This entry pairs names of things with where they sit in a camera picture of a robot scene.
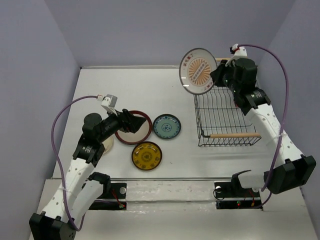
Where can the dark red rimmed beige plate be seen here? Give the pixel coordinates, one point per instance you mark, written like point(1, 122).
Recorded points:
point(141, 135)

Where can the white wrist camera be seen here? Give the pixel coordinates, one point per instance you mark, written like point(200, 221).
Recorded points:
point(237, 52)
point(108, 102)

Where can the yellow black patterned plate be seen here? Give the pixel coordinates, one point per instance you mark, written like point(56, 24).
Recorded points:
point(146, 156)

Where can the cream translucent plate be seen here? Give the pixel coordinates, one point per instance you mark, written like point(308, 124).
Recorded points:
point(108, 144)

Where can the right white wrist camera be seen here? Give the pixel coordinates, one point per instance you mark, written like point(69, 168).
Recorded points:
point(237, 52)

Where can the black wire dish rack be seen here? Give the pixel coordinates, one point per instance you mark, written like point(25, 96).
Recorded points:
point(221, 112)

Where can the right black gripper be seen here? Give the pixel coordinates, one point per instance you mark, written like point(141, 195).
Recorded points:
point(217, 74)

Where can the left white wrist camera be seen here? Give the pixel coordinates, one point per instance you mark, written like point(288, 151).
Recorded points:
point(108, 102)

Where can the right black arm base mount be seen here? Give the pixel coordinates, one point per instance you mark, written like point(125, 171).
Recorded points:
point(228, 198)

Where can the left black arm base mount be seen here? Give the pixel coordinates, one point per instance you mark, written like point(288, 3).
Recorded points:
point(111, 199)

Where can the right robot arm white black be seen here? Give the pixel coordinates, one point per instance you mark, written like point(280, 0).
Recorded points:
point(290, 167)

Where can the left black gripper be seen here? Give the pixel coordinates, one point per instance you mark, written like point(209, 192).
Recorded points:
point(129, 123)

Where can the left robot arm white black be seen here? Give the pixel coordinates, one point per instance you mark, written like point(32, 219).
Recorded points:
point(81, 185)

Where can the white plate orange sunburst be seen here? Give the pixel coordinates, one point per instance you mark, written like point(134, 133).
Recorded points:
point(195, 71)

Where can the blue white floral small plate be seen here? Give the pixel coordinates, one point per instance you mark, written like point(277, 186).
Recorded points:
point(167, 126)

